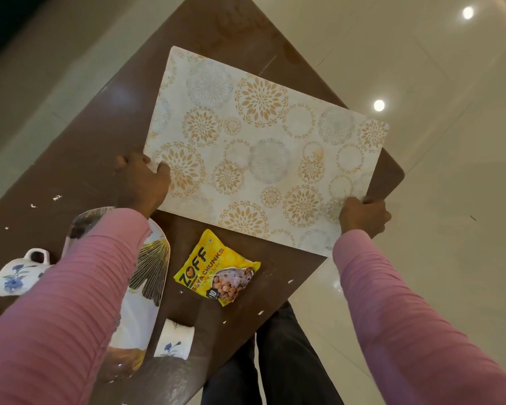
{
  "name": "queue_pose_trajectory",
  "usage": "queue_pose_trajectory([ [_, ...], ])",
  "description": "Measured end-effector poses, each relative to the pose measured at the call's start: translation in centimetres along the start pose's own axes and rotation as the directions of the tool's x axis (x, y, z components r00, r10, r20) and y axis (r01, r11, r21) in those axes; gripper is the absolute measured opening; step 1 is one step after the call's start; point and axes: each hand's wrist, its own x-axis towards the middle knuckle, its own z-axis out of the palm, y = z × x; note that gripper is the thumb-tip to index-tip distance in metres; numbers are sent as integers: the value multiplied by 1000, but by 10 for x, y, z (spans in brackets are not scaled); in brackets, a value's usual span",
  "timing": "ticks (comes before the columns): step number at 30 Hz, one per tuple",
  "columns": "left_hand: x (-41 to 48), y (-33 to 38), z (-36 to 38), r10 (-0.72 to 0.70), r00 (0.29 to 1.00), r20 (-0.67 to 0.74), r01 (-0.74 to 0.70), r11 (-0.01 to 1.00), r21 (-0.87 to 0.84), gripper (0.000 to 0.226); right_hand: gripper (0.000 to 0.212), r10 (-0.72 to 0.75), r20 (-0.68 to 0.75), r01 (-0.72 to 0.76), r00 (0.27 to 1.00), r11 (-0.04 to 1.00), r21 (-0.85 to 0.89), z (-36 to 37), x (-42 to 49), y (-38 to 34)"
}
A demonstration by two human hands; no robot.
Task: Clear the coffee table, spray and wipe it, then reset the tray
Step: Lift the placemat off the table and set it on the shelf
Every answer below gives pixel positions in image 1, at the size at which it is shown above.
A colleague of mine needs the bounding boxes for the person's left hand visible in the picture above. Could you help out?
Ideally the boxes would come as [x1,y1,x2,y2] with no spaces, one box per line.
[114,153,172,219]

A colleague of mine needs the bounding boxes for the person's right hand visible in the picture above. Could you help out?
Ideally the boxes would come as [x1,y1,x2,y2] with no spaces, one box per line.
[339,197,392,239]

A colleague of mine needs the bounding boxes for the floral patterned placemat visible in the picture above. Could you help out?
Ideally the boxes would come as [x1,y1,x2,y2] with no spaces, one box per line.
[144,46,390,258]

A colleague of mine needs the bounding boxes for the person's right forearm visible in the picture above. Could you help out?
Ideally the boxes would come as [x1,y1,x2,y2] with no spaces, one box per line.
[333,229,506,405]

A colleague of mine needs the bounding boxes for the person's left forearm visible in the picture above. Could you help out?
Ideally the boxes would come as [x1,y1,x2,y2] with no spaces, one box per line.
[0,208,152,405]

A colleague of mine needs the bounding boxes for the brown wooden table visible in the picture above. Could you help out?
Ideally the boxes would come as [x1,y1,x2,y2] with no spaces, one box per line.
[0,0,405,405]

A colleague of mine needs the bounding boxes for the yellow snack packet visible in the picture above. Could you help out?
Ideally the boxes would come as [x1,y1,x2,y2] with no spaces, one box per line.
[174,229,261,307]

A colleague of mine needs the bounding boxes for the white tray with leaf print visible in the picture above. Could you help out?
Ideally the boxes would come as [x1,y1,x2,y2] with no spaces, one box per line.
[62,206,171,383]

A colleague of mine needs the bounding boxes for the white cup with blue flower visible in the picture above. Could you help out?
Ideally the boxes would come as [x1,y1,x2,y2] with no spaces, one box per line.
[153,319,194,361]
[0,249,53,297]

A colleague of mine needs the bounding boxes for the person's dark trousers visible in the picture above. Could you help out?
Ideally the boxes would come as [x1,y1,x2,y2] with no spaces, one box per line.
[201,301,345,405]

